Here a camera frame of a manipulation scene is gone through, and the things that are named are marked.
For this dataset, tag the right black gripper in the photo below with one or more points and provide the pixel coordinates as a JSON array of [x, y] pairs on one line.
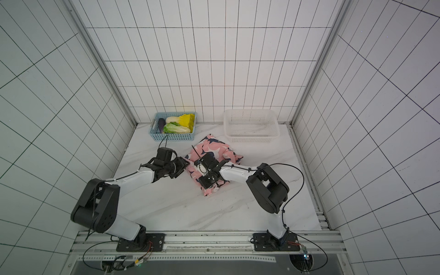
[[206, 173]]

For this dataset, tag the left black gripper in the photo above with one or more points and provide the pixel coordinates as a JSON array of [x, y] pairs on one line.
[[181, 164]]

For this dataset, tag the pink shark print shorts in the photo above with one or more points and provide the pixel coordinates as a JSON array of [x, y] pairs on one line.
[[221, 151]]

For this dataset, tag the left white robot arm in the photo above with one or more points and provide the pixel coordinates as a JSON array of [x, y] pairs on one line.
[[97, 207]]

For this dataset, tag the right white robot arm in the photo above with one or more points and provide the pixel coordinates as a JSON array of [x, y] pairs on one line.
[[267, 187]]

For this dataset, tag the blue plastic basket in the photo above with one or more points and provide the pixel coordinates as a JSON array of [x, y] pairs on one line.
[[160, 137]]

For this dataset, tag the green toy cabbage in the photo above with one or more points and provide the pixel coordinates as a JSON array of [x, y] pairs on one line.
[[176, 128]]

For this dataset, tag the yellow toy corn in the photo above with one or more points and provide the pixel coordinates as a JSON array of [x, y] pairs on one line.
[[187, 120]]

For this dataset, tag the white toy radish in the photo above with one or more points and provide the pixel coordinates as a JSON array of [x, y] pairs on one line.
[[173, 119]]

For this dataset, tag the purple toy eggplant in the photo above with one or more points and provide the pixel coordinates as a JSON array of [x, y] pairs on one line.
[[161, 124]]

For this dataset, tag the white plastic basket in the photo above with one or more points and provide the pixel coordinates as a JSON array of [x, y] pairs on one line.
[[250, 126]]

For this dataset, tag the aluminium mounting rail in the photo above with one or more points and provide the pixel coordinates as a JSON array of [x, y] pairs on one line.
[[205, 245]]

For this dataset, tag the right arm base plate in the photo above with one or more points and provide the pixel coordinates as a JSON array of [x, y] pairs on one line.
[[265, 242]]

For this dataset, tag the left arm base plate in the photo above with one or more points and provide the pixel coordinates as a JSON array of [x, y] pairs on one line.
[[154, 242]]

